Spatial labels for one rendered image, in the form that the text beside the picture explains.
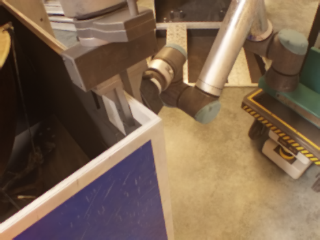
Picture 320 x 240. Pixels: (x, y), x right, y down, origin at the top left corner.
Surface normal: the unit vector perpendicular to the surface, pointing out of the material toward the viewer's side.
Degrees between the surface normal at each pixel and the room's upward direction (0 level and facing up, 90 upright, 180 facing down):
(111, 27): 86
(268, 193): 0
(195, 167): 0
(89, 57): 80
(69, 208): 90
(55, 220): 90
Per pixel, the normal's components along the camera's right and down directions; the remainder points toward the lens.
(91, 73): 0.64, 0.38
